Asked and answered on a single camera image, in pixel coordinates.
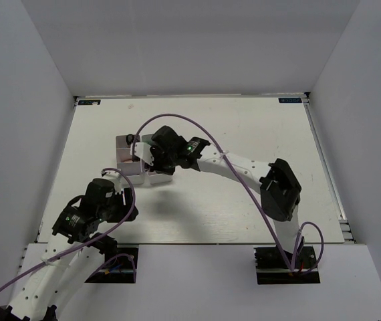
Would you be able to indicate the white left organizer box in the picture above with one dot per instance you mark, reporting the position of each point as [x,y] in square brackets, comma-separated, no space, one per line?
[131,168]

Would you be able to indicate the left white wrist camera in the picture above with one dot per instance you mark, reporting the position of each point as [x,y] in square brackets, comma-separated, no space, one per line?
[112,175]

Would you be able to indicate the blue table label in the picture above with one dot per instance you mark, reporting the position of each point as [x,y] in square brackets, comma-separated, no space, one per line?
[289,100]
[89,102]

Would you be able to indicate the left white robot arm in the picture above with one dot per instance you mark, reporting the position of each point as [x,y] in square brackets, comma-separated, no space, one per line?
[76,250]

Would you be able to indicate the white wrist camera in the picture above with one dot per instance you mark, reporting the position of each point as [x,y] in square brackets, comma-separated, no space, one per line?
[112,175]
[142,151]

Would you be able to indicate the white organizer box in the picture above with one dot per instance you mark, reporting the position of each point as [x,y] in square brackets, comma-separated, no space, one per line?
[153,177]
[131,168]

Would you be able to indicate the white right organizer box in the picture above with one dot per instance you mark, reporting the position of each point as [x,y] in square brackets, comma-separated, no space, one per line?
[153,177]

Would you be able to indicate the left blue table label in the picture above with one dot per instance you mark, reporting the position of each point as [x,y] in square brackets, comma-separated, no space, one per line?
[89,102]

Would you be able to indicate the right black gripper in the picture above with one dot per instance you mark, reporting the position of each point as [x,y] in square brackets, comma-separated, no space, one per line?
[156,152]

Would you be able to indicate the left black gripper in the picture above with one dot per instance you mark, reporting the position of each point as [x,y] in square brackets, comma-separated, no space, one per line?
[123,208]

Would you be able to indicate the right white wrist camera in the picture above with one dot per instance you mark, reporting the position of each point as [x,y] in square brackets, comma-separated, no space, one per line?
[142,151]

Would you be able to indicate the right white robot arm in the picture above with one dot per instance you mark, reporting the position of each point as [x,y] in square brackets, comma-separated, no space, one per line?
[275,183]

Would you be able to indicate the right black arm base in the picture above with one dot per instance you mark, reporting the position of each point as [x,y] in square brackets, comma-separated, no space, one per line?
[272,270]

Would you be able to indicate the black handled scissors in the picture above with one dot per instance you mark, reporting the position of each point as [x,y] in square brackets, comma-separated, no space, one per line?
[130,139]

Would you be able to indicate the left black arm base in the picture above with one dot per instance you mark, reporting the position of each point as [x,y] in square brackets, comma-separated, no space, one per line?
[118,266]

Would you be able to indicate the right blue table label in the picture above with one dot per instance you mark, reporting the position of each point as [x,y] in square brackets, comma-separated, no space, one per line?
[289,100]

